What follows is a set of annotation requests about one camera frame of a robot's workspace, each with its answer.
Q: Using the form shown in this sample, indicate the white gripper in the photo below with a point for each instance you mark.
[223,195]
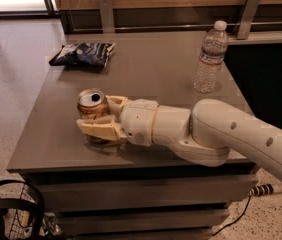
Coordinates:
[137,121]

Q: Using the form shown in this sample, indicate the orange LaCroix soda can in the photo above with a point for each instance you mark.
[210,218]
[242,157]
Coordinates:
[92,104]

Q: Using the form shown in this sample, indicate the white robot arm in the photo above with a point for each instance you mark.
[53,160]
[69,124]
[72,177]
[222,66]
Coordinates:
[203,135]

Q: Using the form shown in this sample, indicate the blue chip bag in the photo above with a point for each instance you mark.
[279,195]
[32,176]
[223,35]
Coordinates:
[93,54]

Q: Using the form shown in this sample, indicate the grey drawer cabinet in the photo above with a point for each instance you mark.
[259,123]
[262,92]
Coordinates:
[122,191]

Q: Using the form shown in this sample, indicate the clear plastic water bottle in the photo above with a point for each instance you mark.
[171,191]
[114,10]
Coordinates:
[211,57]

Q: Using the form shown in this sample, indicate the striped power plug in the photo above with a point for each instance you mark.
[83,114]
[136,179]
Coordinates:
[266,189]

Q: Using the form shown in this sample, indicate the left metal wall bracket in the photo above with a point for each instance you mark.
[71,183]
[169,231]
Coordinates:
[107,16]

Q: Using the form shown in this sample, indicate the metal wall bracket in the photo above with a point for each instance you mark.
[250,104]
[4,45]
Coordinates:
[107,16]
[249,10]

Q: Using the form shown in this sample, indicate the black wire basket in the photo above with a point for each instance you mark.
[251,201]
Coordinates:
[35,207]

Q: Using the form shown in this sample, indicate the right metal wall bracket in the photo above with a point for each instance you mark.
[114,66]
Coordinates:
[249,10]

